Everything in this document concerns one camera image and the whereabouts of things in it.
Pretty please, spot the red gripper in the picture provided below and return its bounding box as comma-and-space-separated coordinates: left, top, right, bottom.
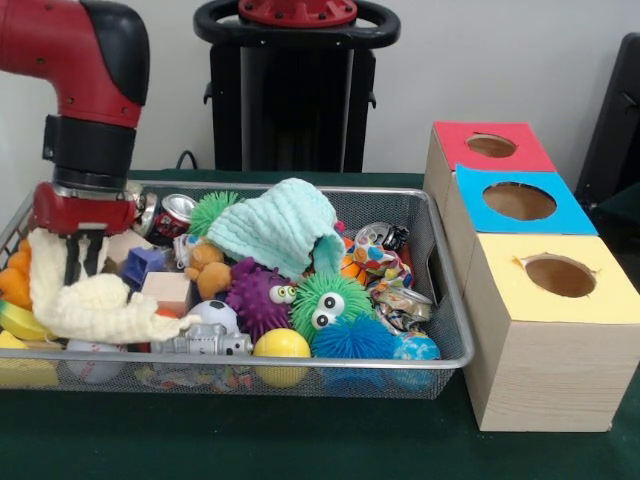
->
28, 181, 139, 288

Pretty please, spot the pale yellow cloth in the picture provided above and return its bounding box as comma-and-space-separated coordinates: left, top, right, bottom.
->
27, 228, 205, 345

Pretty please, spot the mint green cloth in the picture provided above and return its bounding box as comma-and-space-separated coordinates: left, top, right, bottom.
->
206, 178, 347, 284

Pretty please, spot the clear mesh bin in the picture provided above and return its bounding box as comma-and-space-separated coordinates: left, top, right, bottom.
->
0, 178, 477, 401

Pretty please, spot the wooden box with three holes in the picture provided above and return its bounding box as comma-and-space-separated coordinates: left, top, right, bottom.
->
423, 121, 640, 433

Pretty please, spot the tan wooden cube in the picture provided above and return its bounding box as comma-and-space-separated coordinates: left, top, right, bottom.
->
103, 230, 151, 273

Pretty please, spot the purple block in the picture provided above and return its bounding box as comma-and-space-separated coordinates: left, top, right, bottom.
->
120, 245, 169, 293

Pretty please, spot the yellow toy banana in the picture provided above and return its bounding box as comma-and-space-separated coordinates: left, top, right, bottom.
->
0, 299, 51, 342

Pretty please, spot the small wooden block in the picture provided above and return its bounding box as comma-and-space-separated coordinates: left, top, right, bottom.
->
140, 271, 194, 317

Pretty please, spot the red soda can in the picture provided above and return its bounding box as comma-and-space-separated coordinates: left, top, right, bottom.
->
150, 193, 197, 243

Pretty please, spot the white baseball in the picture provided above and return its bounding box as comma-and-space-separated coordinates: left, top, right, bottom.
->
65, 340, 128, 386

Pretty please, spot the orange plush toy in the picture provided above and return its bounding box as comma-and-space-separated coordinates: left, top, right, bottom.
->
183, 240, 234, 302

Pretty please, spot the yellow block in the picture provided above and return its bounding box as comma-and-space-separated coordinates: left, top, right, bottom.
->
0, 332, 61, 391

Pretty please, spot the green fuzzy toy with eyes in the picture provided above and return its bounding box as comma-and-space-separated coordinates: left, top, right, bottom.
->
188, 191, 241, 239

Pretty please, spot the small soccer ball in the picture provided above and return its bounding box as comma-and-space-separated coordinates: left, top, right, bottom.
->
188, 300, 242, 337

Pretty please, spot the silver robot toy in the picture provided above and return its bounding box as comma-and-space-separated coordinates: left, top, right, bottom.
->
155, 323, 255, 358

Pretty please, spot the purple fuzzy toy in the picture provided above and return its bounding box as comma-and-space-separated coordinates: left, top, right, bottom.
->
225, 257, 299, 343

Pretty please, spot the yellow ball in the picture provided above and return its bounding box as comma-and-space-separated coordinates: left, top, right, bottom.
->
253, 328, 312, 389

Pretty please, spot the small green spiky toy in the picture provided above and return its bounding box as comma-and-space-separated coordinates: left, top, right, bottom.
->
290, 270, 375, 343

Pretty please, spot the small orange basketball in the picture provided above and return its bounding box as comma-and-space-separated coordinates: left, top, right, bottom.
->
338, 252, 367, 287

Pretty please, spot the blue spiky ball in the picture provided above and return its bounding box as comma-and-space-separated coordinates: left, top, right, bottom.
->
312, 316, 397, 363

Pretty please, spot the multicoloured toy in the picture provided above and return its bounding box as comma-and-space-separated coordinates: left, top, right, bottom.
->
352, 243, 413, 289

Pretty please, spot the silver and black can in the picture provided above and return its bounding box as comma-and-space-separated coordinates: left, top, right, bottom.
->
355, 222, 411, 253

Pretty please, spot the crushed silver can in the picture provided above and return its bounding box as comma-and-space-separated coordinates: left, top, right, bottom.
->
372, 283, 435, 333

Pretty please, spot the blue globe ball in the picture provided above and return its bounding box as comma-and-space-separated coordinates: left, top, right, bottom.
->
390, 332, 442, 391

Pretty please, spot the black chair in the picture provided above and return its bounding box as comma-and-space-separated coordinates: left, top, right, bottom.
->
575, 33, 640, 251

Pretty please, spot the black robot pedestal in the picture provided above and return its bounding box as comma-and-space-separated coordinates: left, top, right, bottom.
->
194, 0, 402, 173

